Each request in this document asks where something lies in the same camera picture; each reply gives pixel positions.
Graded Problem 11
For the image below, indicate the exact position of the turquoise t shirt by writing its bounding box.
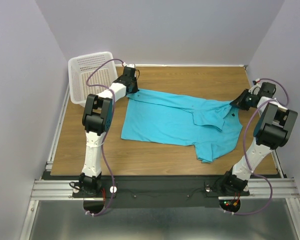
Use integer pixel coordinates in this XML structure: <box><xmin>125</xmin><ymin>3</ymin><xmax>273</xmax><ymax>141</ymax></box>
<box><xmin>121</xmin><ymin>89</ymin><xmax>243</xmax><ymax>163</ymax></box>

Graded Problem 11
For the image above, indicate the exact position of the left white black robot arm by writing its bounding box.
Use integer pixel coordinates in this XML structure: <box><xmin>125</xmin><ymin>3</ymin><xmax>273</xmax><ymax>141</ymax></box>
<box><xmin>69</xmin><ymin>64</ymin><xmax>140</xmax><ymax>195</ymax></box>

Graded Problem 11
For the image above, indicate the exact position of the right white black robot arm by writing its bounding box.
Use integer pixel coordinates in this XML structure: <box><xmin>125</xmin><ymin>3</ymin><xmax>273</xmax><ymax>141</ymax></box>
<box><xmin>220</xmin><ymin>78</ymin><xmax>298</xmax><ymax>195</ymax></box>

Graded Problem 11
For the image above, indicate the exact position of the white plastic perforated basket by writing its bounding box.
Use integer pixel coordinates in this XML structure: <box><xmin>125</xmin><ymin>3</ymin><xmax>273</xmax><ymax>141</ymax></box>
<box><xmin>68</xmin><ymin>51</ymin><xmax>118</xmax><ymax>107</ymax></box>

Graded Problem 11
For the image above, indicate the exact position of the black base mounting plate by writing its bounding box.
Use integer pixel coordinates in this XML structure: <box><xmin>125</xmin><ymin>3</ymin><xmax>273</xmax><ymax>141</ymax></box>
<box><xmin>72</xmin><ymin>174</ymin><xmax>251</xmax><ymax>210</ymax></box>

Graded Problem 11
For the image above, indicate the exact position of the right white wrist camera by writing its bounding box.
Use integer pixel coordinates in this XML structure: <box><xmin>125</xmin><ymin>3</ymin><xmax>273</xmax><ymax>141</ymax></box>
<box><xmin>248</xmin><ymin>78</ymin><xmax>261</xmax><ymax>95</ymax></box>

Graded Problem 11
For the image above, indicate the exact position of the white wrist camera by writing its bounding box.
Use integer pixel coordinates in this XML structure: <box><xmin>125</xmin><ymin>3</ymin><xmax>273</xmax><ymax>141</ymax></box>
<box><xmin>248</xmin><ymin>78</ymin><xmax>261</xmax><ymax>95</ymax></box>
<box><xmin>122</xmin><ymin>62</ymin><xmax>136</xmax><ymax>69</ymax></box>

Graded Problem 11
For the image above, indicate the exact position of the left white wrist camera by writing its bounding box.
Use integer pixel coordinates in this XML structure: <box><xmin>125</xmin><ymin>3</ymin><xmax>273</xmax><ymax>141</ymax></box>
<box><xmin>122</xmin><ymin>62</ymin><xmax>136</xmax><ymax>69</ymax></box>

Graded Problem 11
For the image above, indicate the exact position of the aluminium frame rail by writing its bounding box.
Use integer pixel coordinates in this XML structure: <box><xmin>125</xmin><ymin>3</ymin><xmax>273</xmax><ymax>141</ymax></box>
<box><xmin>19</xmin><ymin>65</ymin><xmax>77</xmax><ymax>240</ymax></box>

